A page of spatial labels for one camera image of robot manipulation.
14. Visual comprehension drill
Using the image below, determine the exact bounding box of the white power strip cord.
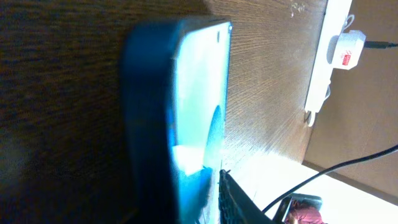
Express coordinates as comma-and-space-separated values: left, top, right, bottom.
306, 110, 317, 128

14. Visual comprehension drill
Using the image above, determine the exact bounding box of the blue Samsung Galaxy smartphone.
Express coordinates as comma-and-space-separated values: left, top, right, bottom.
119, 16, 233, 223

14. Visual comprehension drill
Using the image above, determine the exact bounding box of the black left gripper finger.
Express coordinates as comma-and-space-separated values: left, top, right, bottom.
218, 170, 274, 224

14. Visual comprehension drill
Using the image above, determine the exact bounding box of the white power strip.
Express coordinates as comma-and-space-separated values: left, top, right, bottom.
304, 0, 352, 113

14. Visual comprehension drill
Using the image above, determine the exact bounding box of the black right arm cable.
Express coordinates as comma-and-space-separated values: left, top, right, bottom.
262, 144, 398, 214

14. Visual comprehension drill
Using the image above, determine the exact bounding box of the white charger plug adapter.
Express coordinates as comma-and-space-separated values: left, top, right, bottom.
331, 30, 366, 70

